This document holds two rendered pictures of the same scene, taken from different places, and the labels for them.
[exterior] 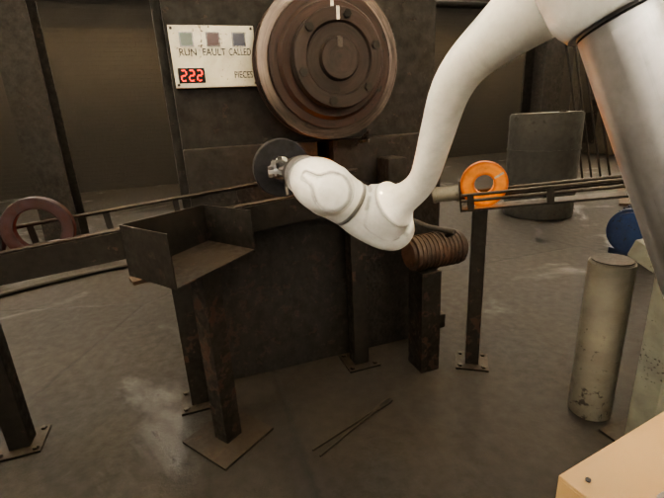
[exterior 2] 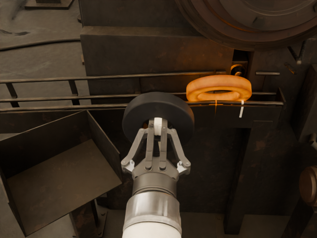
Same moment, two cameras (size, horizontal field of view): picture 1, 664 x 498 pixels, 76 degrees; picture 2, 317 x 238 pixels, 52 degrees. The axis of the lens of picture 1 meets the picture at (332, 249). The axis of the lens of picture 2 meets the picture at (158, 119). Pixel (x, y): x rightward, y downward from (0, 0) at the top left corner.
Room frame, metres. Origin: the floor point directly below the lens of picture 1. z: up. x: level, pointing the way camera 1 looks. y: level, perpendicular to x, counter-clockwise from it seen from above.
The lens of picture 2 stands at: (0.66, -0.06, 1.28)
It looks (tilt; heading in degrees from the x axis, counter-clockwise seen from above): 40 degrees down; 21
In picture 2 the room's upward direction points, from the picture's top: straight up
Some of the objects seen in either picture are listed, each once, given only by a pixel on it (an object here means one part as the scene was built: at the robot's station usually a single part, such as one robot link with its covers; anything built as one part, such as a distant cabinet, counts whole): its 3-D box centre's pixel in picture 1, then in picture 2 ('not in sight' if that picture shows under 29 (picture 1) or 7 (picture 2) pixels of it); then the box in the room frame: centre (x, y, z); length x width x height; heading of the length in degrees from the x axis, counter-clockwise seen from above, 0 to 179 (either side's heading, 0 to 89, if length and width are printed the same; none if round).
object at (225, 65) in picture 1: (214, 56); not in sight; (1.47, 0.34, 1.15); 0.26 x 0.02 x 0.18; 109
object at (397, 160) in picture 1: (391, 189); (315, 104); (1.57, -0.24, 0.68); 0.11 x 0.08 x 0.24; 19
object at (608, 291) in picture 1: (600, 339); not in sight; (1.14, -0.81, 0.26); 0.12 x 0.12 x 0.52
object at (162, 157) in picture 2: not in sight; (163, 151); (1.07, 0.08, 0.84); 0.11 x 0.01 x 0.04; 17
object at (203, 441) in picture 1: (207, 338); (77, 228); (1.09, 0.37, 0.36); 0.26 x 0.20 x 0.72; 144
